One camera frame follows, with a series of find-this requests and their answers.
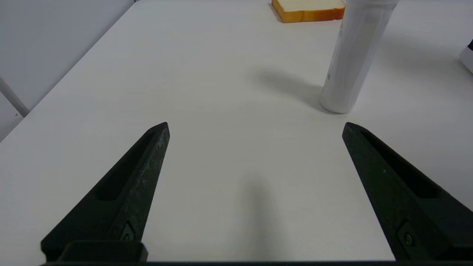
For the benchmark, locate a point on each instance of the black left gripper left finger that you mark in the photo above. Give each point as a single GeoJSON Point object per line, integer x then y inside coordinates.
{"type": "Point", "coordinates": [122, 199]}

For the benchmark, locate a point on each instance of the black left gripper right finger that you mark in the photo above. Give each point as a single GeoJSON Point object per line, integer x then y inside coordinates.
{"type": "Point", "coordinates": [399, 192]}

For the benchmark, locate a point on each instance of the black whiteboard eraser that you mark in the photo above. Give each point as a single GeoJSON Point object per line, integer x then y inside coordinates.
{"type": "Point", "coordinates": [468, 57]}

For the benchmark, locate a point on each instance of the white plastic bottle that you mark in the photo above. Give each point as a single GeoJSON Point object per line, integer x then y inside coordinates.
{"type": "Point", "coordinates": [354, 59]}

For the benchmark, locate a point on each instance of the white bread slice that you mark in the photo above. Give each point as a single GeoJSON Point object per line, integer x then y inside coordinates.
{"type": "Point", "coordinates": [306, 9]}

